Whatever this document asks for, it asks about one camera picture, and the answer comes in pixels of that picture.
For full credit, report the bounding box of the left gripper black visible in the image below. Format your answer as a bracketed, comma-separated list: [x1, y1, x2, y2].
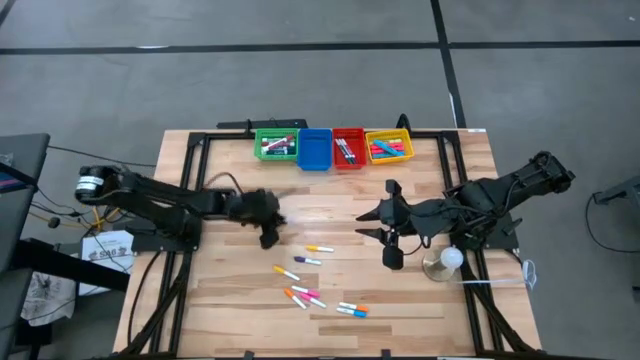
[227, 188, 287, 250]

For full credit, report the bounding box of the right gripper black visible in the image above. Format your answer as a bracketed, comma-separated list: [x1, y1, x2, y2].
[355, 179, 436, 271]

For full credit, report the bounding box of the thick red Expo marker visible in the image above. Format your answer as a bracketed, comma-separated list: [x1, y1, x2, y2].
[262, 134, 295, 150]

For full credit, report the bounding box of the blue Sharpie highlighter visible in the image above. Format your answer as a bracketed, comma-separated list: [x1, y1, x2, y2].
[373, 139, 403, 157]

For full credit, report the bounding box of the green plastic basket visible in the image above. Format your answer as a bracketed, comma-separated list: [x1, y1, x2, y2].
[253, 128, 300, 162]

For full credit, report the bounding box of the red plastic basket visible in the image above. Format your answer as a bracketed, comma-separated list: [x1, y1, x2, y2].
[332, 127, 368, 171]

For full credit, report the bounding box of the white bulb brass lamp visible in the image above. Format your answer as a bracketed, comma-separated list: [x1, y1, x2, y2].
[421, 245, 465, 283]

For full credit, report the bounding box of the blue plastic basket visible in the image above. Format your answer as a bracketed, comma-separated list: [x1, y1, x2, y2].
[296, 127, 334, 172]

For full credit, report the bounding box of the black power strip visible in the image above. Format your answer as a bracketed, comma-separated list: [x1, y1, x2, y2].
[215, 118, 309, 132]

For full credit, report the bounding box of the yellow plastic basket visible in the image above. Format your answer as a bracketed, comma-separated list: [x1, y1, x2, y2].
[364, 128, 416, 166]

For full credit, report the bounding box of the pink cap white highlighter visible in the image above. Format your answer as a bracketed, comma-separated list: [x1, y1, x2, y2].
[298, 292, 328, 310]
[290, 284, 322, 299]

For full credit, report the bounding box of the white printed paper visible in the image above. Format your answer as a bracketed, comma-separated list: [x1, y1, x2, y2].
[78, 229, 135, 297]

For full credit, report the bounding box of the black bench beam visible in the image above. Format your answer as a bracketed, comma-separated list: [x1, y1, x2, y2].
[0, 238, 131, 360]

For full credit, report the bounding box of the white cloth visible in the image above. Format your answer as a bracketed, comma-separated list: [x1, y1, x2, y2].
[19, 272, 77, 327]

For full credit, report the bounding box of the grey cart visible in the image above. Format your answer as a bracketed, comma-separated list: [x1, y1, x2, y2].
[0, 132, 51, 274]

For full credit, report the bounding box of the grey stand base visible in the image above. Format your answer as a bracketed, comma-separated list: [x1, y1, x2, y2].
[593, 174, 640, 206]

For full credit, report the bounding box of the black aluminium table frame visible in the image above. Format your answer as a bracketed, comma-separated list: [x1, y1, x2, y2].
[112, 130, 544, 360]

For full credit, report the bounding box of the white lamp cable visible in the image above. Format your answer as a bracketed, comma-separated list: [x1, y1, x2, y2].
[454, 258, 538, 292]

